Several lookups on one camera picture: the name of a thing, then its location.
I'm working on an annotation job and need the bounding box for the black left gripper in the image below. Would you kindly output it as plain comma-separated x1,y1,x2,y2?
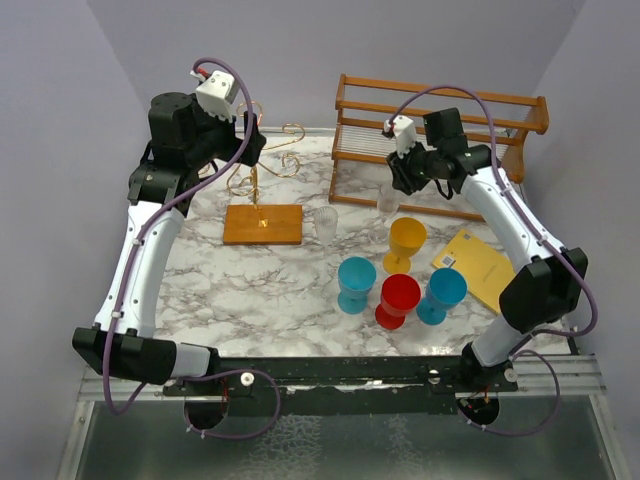
186,93,266,169

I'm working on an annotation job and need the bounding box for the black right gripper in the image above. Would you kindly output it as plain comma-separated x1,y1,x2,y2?
386,139,441,195

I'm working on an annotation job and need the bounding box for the clear smooth wine glass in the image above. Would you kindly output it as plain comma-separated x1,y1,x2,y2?
369,183,401,243

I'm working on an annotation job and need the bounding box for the yellow plastic goblet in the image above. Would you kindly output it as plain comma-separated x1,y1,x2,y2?
383,217,427,275

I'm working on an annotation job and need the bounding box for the clear ribbed wine glass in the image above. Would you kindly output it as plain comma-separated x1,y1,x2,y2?
313,206,338,258

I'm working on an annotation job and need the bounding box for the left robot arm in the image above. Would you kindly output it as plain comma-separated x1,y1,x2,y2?
72,92,266,395

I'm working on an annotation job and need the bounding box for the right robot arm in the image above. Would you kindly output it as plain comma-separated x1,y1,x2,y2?
383,108,588,391

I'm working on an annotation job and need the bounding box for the wooden shelf rack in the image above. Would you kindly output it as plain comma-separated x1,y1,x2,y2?
328,74,549,206

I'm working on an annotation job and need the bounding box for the wooden base of glass rack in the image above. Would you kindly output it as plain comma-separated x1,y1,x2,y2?
222,204,303,245

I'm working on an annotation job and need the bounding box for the left blue plastic goblet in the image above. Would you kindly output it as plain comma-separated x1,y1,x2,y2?
337,256,377,315

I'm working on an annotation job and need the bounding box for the blue plastic goblet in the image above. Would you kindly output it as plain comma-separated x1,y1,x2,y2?
337,256,377,315
416,268,468,326

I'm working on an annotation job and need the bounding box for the right blue plastic goblet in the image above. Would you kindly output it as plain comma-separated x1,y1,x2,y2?
416,268,468,326

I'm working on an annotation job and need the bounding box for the red plastic goblet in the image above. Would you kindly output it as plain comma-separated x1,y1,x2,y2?
375,274,421,330

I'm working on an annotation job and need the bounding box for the yellow book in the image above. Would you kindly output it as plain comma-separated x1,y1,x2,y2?
432,230,515,314

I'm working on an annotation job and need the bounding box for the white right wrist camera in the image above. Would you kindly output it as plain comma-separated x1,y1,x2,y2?
383,115,417,157

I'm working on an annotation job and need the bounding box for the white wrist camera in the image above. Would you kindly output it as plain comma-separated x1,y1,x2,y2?
190,69,239,122
383,115,417,157

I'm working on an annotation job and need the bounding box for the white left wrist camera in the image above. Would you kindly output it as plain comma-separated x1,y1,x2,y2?
190,69,239,122

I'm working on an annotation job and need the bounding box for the gold wire glass rack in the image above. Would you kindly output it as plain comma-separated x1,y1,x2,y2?
199,102,307,211

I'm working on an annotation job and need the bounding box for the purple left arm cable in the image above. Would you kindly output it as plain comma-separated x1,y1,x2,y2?
101,57,283,441

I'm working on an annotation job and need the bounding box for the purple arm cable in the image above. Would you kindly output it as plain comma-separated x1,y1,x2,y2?
101,57,283,441
390,84,600,437

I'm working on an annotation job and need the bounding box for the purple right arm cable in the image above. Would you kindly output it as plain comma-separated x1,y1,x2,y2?
390,84,600,437

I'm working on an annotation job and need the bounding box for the black mounting rail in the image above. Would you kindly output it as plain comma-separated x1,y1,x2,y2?
163,356,518,417

